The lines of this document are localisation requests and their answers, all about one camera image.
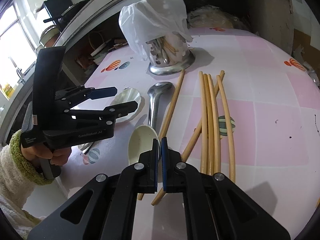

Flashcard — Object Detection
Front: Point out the crossing bamboo chopstick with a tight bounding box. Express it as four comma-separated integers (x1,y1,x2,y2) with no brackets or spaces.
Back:
151,70,226,207

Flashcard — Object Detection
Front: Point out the white plastic bag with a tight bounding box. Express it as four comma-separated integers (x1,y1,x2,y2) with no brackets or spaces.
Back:
118,0,193,61

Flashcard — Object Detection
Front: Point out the cream ceramic spoon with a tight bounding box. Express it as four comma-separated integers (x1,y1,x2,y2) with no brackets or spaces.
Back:
128,125,159,165

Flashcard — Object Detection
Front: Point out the steel utensil holder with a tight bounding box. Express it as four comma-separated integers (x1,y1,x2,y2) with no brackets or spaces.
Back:
146,32,195,75

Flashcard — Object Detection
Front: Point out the person's left hand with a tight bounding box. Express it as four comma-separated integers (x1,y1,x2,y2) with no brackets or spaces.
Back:
21,144,72,167

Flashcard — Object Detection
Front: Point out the cream fleece left sleeve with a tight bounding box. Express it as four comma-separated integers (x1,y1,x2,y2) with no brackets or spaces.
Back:
0,130,53,239

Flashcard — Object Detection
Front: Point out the lone bamboo chopstick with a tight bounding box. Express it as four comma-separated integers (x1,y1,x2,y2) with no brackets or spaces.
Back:
137,68,186,201

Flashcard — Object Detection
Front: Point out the large steel spoon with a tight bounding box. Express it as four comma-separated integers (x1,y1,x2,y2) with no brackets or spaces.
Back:
147,82,173,132

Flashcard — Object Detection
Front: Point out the small steel spoon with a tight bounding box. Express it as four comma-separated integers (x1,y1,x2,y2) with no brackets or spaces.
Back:
78,142,94,154

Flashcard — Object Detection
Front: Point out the black wok on stove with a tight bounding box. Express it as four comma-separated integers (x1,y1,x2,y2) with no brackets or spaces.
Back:
43,0,90,30

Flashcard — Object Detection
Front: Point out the bamboo chopstick rightmost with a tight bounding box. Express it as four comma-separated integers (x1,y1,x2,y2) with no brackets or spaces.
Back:
216,75,236,183

